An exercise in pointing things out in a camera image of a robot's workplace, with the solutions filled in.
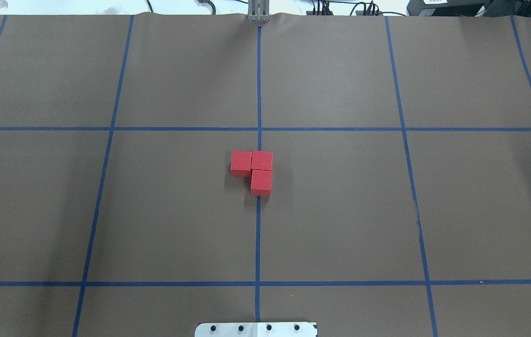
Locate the red cube block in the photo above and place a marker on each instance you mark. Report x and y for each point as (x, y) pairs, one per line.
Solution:
(261, 183)
(241, 163)
(262, 160)

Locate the aluminium frame post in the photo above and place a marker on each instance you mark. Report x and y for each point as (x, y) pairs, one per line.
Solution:
(258, 11)

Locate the white central pillar mount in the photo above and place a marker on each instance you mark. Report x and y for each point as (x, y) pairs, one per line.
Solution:
(257, 329)

